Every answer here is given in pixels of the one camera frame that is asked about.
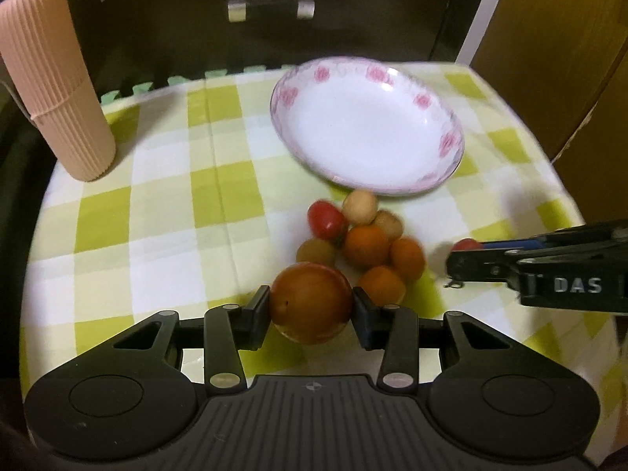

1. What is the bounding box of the metal drawer handle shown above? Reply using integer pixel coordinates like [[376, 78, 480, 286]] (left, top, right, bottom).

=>
[[227, 0, 315, 23]]

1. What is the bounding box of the pink ribbed cup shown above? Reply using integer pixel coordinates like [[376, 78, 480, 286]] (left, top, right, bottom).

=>
[[0, 0, 117, 183]]

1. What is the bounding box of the green checkered tablecloth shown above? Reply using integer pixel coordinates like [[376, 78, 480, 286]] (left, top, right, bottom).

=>
[[20, 61, 628, 471]]

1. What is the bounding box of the cardboard box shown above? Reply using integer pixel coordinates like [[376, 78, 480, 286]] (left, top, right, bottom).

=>
[[470, 0, 628, 162]]

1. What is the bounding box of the rubber band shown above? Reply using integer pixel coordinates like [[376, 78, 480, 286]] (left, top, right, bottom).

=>
[[0, 81, 101, 131]]

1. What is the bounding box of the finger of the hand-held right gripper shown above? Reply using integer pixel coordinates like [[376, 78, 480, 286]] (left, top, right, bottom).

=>
[[445, 249, 522, 285], [482, 235, 546, 252]]

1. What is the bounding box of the green foam mat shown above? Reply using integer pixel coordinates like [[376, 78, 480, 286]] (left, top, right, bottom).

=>
[[99, 61, 295, 105]]

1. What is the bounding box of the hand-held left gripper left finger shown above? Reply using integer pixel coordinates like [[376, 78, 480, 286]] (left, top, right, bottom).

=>
[[113, 285, 272, 396]]

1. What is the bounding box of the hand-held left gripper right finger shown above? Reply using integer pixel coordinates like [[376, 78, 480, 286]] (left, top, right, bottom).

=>
[[351, 288, 514, 396]]

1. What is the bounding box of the small orange kumquat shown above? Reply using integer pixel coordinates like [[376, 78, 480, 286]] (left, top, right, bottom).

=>
[[342, 226, 391, 270]]

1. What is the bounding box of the large red tomato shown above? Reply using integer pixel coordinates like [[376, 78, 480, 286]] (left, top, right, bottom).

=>
[[269, 262, 354, 345]]

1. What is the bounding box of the orange cherry tomato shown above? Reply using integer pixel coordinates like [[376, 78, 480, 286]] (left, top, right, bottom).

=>
[[389, 237, 425, 282], [356, 265, 407, 306]]

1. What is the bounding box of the dark drawer with metal handle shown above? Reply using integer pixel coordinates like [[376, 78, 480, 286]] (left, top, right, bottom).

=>
[[59, 0, 497, 96]]

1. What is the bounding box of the white plate with pink flowers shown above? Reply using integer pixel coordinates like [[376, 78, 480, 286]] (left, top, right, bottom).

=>
[[269, 57, 466, 198]]

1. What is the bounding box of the brown longan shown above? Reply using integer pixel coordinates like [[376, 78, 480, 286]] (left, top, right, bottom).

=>
[[370, 210, 404, 240], [342, 190, 380, 226], [296, 238, 337, 267]]

